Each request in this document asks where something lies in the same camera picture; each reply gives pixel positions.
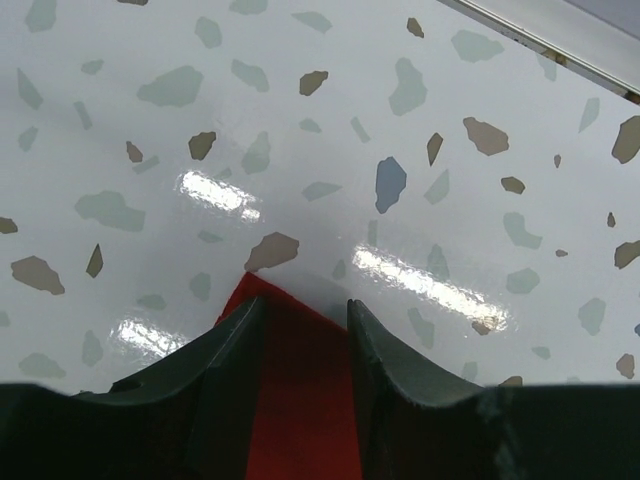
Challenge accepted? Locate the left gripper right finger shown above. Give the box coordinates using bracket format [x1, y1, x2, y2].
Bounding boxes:
[347, 300, 639, 479]

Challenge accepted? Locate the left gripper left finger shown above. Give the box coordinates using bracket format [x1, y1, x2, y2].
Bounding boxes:
[1, 297, 265, 479]

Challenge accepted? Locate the dark red t shirt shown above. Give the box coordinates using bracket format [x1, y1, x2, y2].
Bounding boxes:
[223, 273, 362, 480]

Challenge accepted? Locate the aluminium frame rail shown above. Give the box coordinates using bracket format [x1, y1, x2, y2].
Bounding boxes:
[444, 1, 639, 95]

